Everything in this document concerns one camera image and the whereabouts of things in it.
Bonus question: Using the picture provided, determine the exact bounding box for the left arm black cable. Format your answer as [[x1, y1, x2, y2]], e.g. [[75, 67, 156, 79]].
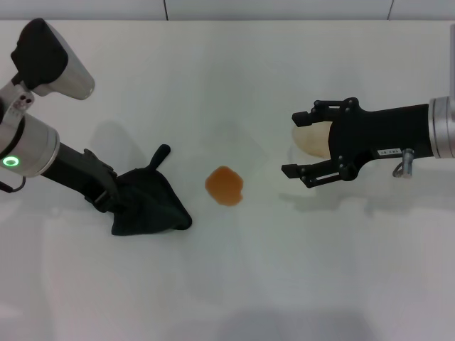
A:
[[0, 175, 28, 193]]

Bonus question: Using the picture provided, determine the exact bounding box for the orange-brown liquid stain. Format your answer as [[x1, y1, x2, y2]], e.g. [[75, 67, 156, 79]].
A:
[[205, 166, 245, 207]]

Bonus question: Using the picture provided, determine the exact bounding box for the dark cloth rag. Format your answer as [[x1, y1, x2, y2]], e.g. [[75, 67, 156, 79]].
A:
[[110, 144, 193, 237]]

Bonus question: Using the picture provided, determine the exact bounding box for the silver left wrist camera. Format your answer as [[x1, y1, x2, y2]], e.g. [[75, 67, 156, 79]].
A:
[[10, 17, 96, 101]]

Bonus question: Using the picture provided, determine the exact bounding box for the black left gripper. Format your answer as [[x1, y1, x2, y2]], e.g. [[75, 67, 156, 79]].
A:
[[41, 141, 128, 215]]

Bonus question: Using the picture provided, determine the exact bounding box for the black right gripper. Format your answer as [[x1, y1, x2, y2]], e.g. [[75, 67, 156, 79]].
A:
[[280, 97, 433, 190]]

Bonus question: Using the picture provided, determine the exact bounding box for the white paper cup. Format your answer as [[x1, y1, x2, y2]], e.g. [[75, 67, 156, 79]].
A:
[[287, 120, 335, 178]]

